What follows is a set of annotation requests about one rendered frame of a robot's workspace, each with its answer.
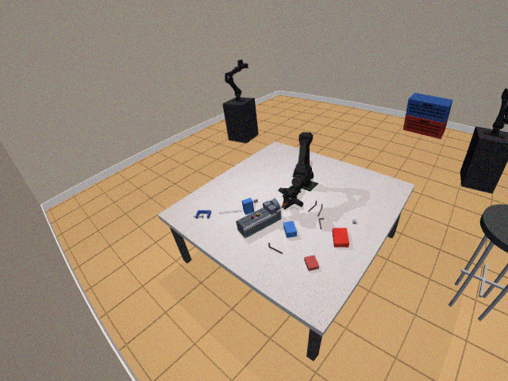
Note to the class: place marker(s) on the blue cube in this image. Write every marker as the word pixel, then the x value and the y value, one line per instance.
pixel 289 228

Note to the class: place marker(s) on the blue rectangular block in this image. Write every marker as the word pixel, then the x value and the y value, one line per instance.
pixel 248 206

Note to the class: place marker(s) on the red rectangular block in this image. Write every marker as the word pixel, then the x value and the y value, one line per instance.
pixel 311 262
pixel 340 237

